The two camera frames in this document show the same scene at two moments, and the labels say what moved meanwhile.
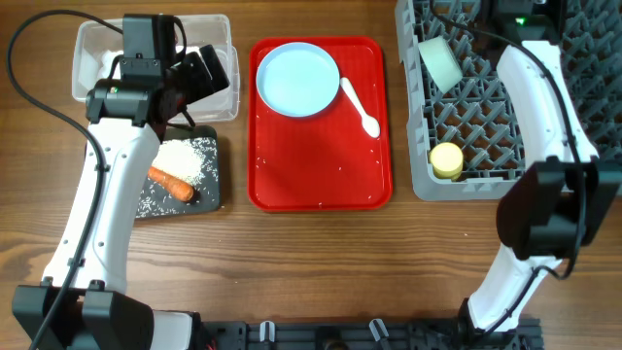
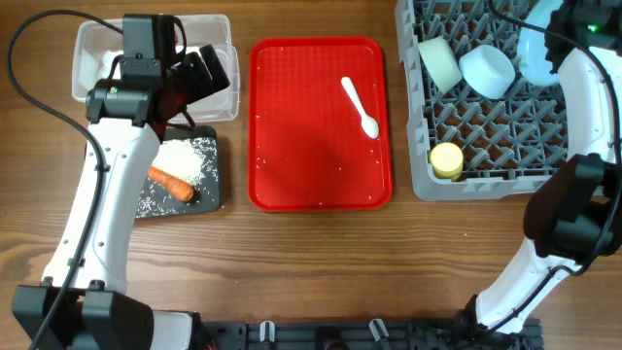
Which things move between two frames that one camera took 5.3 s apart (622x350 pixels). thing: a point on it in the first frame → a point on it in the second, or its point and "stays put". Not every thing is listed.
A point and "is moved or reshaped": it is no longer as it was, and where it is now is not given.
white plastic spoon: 369,123 stays put
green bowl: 441,62 stays put
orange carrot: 172,185 stays put
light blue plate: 297,80 is moved or reshaped
